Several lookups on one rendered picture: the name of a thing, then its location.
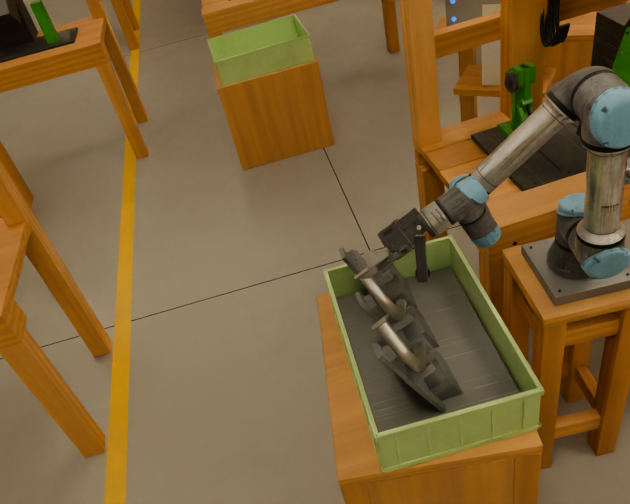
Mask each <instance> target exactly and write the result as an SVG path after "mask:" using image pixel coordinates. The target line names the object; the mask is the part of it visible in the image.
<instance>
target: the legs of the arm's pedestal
mask: <svg viewBox="0 0 630 504"><path fill-rule="evenodd" d="M503 322H504V324H505V325H506V327H507V329H508V330H509V332H510V334H511V335H512V337H513V339H514V340H515V342H516V344H517V345H518V347H519V349H520V350H521V352H522V354H523V355H524V357H525V359H526V360H527V362H528V348H529V329H530V326H531V328H532V330H533V345H532V362H531V365H530V367H531V369H532V370H533V372H534V374H535V375H536V377H537V379H538V380H539V382H540V384H541V385H542V387H543V389H544V395H542V396H541V399H540V412H539V421H540V423H541V427H540V428H538V429H537V432H538V435H539V437H540V439H541V442H542V444H543V448H542V459H541V469H545V468H550V467H551V463H552V454H553V445H554V439H555V438H559V437H563V436H568V435H572V434H576V433H580V432H584V431H589V435H588V443H589V444H590V446H591V448H592V450H593V452H594V453H595V455H596V456H600V455H604V454H608V453H613V452H614V450H615V446H616V442H617V437H618V433H619V429H620V425H621V420H622V416H623V412H624V407H625V403H626V399H627V394H628V390H629V386H630V308H628V309H623V310H619V311H615V312H611V313H607V314H603V315H598V316H594V317H590V318H586V319H582V320H578V321H574V322H569V323H565V324H561V325H557V326H553V327H549V328H543V327H542V326H541V324H540V322H539V320H538V319H537V317H536V315H535V314H534V312H533V310H532V309H531V307H530V305H529V304H528V302H527V300H526V298H525V297H524V295H523V293H522V292H521V290H520V288H519V287H518V285H517V283H516V281H515V280H514V278H513V276H512V275H511V273H510V271H509V270H508V268H507V266H506V264H505V263H504V296H503ZM603 337H606V339H605V345H604V350H603V356H602V362H601V367H600V373H599V379H598V384H597V382H596V380H595V379H594V377H593V376H592V374H591V372H590V371H589V369H588V367H589V360H590V354H591V347H592V341H593V340H594V339H599V338H603ZM559 391H560V392H561V394H562V396H563V398H564V400H565V401H566V403H567V404H568V403H572V402H576V401H580V400H583V399H584V395H585V397H586V399H587V400H588V402H589V404H590V406H591V407H592V409H590V410H586V411H582V412H577V413H573V414H569V415H565V416H561V417H557V409H558V400H559ZM541 469H540V470H541Z"/></svg>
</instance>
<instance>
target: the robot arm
mask: <svg viewBox="0 0 630 504"><path fill-rule="evenodd" d="M578 118H580V120H581V144H582V145H583V147H585V148H586V149H587V163H586V181H585V193H574V194H570V195H567V196H565V197H563V198H562V199H561V200H560V201H559V203H558V208H557V210H556V213H557V218H556V230H555V240H554V242H553V243H552V245H551V247H550V249H549V251H548V254H547V264H548V266H549V268H550V269H551V270H552V271H553V272H554V273H556V274H557V275H559V276H562V277H564V278H569V279H585V278H588V277H592V278H594V279H606V278H610V277H613V276H615V275H617V274H619V273H620V272H622V271H624V270H625V269H626V268H627V267H628V265H629V264H630V251H629V250H628V249H627V248H626V246H625V237H626V227H625V225H624V224H623V222H622V221H620V220H621V210H622V201H623V192H624V182H625V173H626V163H627V154H628V149H630V87H629V86H628V85H627V84H626V83H625V82H624V81H623V80H622V79H621V78H620V77H619V76H618V75H617V74H616V73H615V72H614V71H613V70H611V69H609V68H606V67H603V66H591V67H586V68H583V69H580V70H578V71H576V72H574V73H572V74H570V75H569V76H567V77H566V78H564V79H563V80H562V81H560V82H559V83H558V84H557V85H556V86H554V87H553V88H552V89H551V90H550V91H549V92H548V93H547V94H546V95H545V102H544V103H543V104H542V105H540V106H539V107H538V108H537V109H536V110H535V111H534V112H533V113H532V114H531V115H530V116H529V117H528V118H527V119H526V120H525V121H524V122H523V123H522V124H521V125H520V126H519V127H518V128H517V129H516V130H514V131H513V132H512V133H511V134H510V135H509V136H508V137H507V138H506V139H505V140H504V141H503V142H502V143H501V144H500V145H499V146H498V147H497V148H496V149H495V150H494V151H493V152H492V153H491V154H490V155H488V156H487V157H486V158H485V159H484V160H483V161H482V162H481V163H480V164H479V165H478V166H477V167H476V168H475V169H474V170H473V171H472V172H471V173H470V174H469V175H468V174H461V175H459V176H456V177H455V178H454V179H453V180H452V181H451V182H450V185H449V190H448V191H447V192H445V193H444V194H443V195H441V196H440V197H439V198H437V199H436V200H434V201H433V202H431V203H430V204H429V205H427V206H426V207H425V208H423V209H422V210H421V212H422V213H421V212H420V213H419V212H418V210H417V209H416V208H413V209H412V210H411V211H410V212H409V213H407V214H406V215H405V216H403V217H402V218H400V219H396V220H398V221H396V220H394V221H393V222H392V224H390V225H388V227H386V228H385V229H383V230H382V231H380V232H379V233H378V234H377V235H378V237H379V238H380V240H381V242H382V244H383V245H384V247H385V248H386V247H387V249H388V250H384V251H381V252H380V253H378V252H376V251H374V250H368V251H366V252H364V254H363V257H364V260H365V262H366V265H367V268H368V270H369V271H368V272H367V273H365V274H364V275H363V276H361V277H360V278H361V279H368V278H371V277H372V276H374V275H375V274H377V273H378V272H380V271H381V270H383V269H384V268H385V267H387V266H388V265H390V264H391V263H393V262H394V261H395V260H399V259H401V258H402V257H404V256H405V255H406V254H408V253H409V252H411V251H412V250H414V249H415V255H416V268H417V269H416V271H415V275H416V277H417V280H418V282H420V283H421V282H427V281H428V279H429V277H430V270H429V268H428V261H427V249H426V237H425V235H423V234H425V232H426V231H427V232H428V233H429V235H430V236H431V237H432V238H434V237H435V236H437V233H438V234H441V233H442V232H444V231H445V230H447V229H448V228H449V227H451V226H452V225H454V224H455V223H457V222H459V224H460V225H461V226H462V228H463V229H464V230H465V232H466V233H467V235H468V236H469V237H470V240H471V241H473V242H474V243H475V245H476V246H478V247H481V248H486V247H490V246H492V245H493V244H495V243H496V242H497V241H498V240H499V238H500V236H501V229H500V228H499V226H498V223H497V222H496V221H495V220H494V218H493V216H492V214H491V212H490V210H489V208H488V206H487V204H486V201H487V200H488V199H489V196H488V195H489V194H490V193H491V192H492V191H493V190H495V189H496V188H497V187H498V186H499V185H500V184H501V183H502V182H503V181H504V180H505V179H507V178H508V177H509V176H510V175H511V174H512V173H513V172H514V171H515V170H516V169H517V168H519V167H520V166H521V165H522V164H523V163H524V162H525V161H526V160H527V159H528V158H529V157H531V156H532V155H533V154H534V153H535V152H536V151H537V150H538V149H539V148H540V147H542V146H543V145H544V144H545V143H546V142H547V141H548V140H549V139H550V138H551V137H552V136H554V135H555V134H556V133H557V132H558V131H559V130H560V129H561V128H562V127H563V126H564V125H566V124H567V123H574V122H575V121H576V120H577V119H578ZM418 225H420V226H421V229H420V230H418V229H417V226H418ZM417 234H418V236H416V235H417ZM420 234H421V236H419V235H420ZM391 253H392V255H391ZM386 257H387V258H386ZM385 258H386V259H385Z"/></svg>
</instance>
